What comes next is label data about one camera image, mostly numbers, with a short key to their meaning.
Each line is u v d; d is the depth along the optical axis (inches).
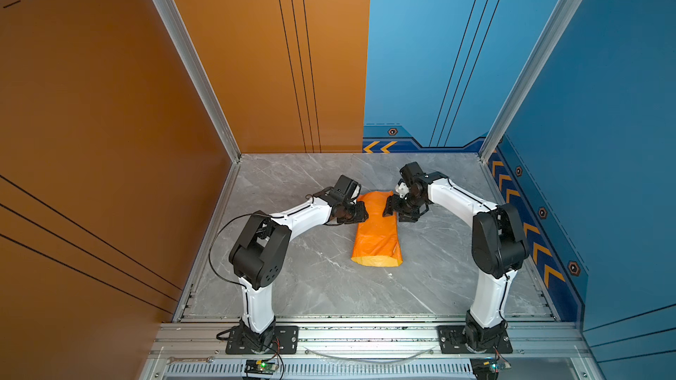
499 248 19.9
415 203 31.3
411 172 30.6
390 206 33.3
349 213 31.7
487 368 27.6
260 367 27.8
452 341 28.5
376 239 33.7
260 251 19.6
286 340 29.1
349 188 29.7
